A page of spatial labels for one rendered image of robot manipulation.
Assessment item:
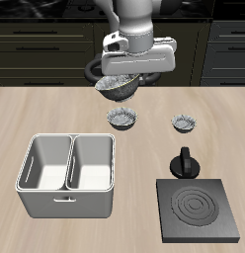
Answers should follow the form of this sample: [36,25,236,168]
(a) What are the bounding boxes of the white basket with two bins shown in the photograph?
[15,132,117,219]

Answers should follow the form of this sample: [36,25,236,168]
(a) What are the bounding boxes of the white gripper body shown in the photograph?
[100,37,178,76]

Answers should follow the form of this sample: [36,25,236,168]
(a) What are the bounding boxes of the medium grey marbled bowl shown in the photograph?
[106,107,139,131]

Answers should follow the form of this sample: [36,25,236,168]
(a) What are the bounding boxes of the round black stove knob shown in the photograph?
[169,146,202,180]

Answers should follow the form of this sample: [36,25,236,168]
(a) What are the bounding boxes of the large grey marbled bowl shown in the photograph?
[94,73,141,103]

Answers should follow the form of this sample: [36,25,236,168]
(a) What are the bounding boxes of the small grey marbled bowl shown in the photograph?
[171,114,198,134]

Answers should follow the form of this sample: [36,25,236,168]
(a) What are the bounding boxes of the flat dark grey stove plate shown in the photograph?
[155,178,241,244]

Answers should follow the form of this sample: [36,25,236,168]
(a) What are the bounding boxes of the black marble countertop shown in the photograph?
[0,0,245,23]

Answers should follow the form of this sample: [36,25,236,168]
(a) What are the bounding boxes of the dark kitchen cupboards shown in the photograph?
[0,18,245,88]

